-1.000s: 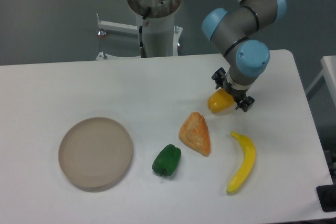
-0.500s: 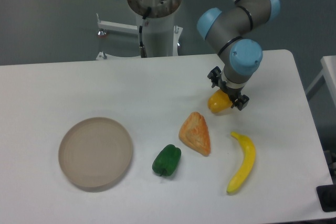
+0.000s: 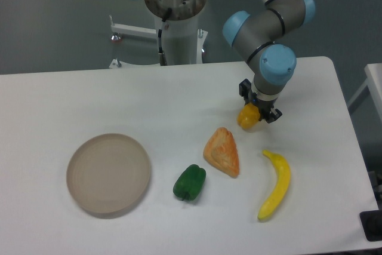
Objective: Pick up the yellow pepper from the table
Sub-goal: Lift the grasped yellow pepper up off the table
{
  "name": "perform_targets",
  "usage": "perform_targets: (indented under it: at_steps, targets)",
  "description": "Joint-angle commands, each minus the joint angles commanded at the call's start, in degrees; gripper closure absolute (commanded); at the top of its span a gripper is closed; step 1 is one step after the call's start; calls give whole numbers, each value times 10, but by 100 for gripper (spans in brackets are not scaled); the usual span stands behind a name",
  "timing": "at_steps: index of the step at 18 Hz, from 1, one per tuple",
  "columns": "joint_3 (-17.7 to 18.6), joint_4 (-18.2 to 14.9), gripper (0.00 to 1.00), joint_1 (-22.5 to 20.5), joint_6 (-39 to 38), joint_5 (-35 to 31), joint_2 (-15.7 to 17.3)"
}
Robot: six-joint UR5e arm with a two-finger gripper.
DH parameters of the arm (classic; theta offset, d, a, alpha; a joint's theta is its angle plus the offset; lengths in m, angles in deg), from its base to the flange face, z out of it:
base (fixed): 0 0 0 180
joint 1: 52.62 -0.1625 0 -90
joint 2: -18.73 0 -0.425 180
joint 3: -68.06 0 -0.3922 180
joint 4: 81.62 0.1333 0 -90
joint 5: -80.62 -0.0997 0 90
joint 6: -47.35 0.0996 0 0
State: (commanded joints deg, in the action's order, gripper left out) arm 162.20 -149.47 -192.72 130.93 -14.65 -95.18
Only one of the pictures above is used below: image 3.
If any beige round plate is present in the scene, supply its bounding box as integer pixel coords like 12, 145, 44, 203
66, 133, 151, 219

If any yellow bell pepper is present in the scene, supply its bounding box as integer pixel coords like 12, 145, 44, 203
236, 103, 260, 130

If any green bell pepper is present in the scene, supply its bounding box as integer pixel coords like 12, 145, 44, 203
172, 164, 207, 201

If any orange toast slice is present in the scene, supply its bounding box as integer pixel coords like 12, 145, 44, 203
203, 127, 240, 178

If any white side table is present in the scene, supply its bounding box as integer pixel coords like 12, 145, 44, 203
347, 63, 381, 116

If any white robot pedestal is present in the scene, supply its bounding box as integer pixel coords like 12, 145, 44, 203
109, 0, 208, 66

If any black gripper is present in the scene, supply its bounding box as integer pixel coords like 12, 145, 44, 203
239, 79, 282, 124

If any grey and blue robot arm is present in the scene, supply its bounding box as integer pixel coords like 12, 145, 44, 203
144, 0, 316, 123

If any black device at right edge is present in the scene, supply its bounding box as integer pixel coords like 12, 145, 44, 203
359, 210, 381, 242

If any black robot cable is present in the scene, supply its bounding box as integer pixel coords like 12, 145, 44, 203
156, 7, 172, 66

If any yellow banana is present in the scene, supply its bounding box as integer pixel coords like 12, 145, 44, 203
257, 150, 291, 222

